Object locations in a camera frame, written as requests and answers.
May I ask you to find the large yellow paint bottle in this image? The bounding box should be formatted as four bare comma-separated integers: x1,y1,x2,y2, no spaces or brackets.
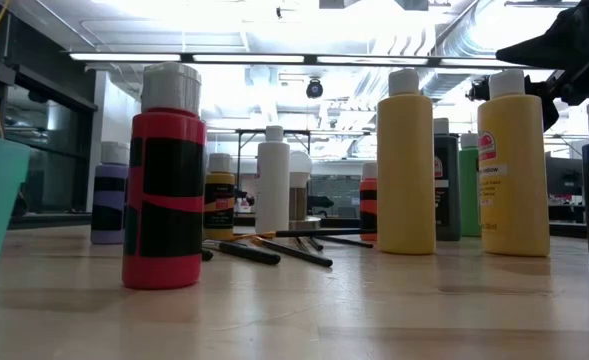
476,68,552,259
376,67,438,257

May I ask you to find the large light green paint bottle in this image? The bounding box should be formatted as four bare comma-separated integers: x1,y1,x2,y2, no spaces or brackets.
458,132,483,239

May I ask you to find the large dark green paint bottle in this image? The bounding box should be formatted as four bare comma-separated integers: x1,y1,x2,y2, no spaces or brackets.
433,117,463,243

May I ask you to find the small orange black-striped paint bottle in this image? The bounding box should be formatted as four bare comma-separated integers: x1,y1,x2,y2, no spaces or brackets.
358,160,380,243

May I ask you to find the large white paint bottle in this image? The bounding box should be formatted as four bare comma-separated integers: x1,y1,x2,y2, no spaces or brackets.
254,124,292,235

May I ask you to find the small yellow black-striped paint bottle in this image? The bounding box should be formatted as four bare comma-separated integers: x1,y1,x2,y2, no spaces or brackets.
202,152,237,242

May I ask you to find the small red black-striped paint bottle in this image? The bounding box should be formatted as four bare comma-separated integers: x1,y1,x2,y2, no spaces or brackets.
121,61,209,291

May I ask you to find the small lavender black-striped paint bottle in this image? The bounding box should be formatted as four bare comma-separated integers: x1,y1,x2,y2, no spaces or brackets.
89,140,132,246

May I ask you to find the black ceiling spotlight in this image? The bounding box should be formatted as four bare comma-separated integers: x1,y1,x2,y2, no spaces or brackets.
465,75,491,103
305,77,325,100

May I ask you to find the black computer monitor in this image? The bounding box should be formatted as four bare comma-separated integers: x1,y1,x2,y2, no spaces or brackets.
545,155,585,197

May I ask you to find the long LED light bar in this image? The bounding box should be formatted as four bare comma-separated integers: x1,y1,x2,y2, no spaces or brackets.
66,49,555,70

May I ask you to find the black background table frame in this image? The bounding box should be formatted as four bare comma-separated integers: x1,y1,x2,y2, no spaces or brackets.
234,127,371,194

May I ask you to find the black aluminium table frame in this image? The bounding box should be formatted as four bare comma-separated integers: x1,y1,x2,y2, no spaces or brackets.
7,212,588,239

